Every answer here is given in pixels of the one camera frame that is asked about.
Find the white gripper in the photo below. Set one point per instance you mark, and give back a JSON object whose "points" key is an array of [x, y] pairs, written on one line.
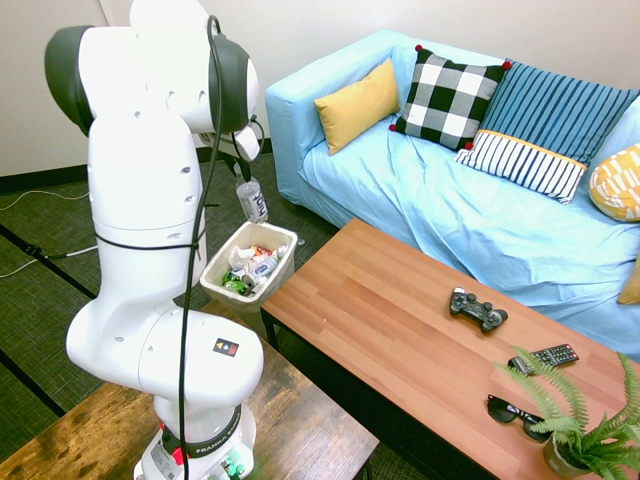
{"points": [[248, 141]]}

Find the clear plastic water bottle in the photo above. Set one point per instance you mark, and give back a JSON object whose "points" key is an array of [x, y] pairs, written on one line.
{"points": [[252, 200]]}

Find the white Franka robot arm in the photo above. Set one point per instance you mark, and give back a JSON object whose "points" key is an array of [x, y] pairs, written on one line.
{"points": [[145, 175]]}

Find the white trash bin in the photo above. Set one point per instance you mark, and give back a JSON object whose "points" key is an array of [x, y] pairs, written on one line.
{"points": [[277, 277]]}

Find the red snack wrapper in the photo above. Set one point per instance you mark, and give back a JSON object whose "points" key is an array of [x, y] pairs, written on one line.
{"points": [[261, 250]]}

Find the white crumpled tissue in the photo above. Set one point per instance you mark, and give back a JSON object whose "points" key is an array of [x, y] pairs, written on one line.
{"points": [[241, 256]]}

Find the crumpled white paper ball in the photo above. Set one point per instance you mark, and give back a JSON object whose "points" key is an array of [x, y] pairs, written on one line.
{"points": [[276, 251]]}

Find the silver blue drink can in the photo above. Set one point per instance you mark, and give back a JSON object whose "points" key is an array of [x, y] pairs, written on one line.
{"points": [[261, 270]]}

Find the green plastic wrapper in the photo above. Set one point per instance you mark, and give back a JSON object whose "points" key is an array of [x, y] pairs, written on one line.
{"points": [[231, 280]]}

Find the plain mustard yellow pillow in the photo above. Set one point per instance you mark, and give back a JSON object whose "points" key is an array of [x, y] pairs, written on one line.
{"points": [[357, 107]]}

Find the black white checked pillow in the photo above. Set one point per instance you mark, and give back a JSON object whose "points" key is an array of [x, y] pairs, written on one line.
{"points": [[450, 100]]}

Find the reddish wooden coffee table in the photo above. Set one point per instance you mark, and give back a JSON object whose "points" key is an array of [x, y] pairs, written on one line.
{"points": [[400, 325]]}

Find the light blue sofa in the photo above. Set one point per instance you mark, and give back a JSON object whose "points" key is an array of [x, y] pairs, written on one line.
{"points": [[475, 215]]}

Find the rustic brown side table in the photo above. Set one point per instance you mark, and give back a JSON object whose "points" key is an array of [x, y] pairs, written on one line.
{"points": [[300, 430]]}

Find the black game controller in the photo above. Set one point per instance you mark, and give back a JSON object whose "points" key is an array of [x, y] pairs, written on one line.
{"points": [[475, 310]]}

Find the white navy striped pillow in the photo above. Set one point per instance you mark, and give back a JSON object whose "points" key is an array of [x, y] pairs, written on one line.
{"points": [[525, 165]]}

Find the blue striped pillow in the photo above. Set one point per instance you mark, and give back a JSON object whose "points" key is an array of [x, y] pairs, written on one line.
{"points": [[550, 110]]}

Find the black sunglasses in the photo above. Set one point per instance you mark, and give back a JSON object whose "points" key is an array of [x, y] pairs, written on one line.
{"points": [[505, 411]]}

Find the black remote control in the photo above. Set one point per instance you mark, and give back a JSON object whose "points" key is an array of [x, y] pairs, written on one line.
{"points": [[550, 356]]}

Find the yellow white patterned bolster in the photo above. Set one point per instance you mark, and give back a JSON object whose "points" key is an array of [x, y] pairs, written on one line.
{"points": [[617, 185]]}

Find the potted green fern plant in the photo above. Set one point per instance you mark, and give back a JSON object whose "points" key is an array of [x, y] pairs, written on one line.
{"points": [[575, 440]]}

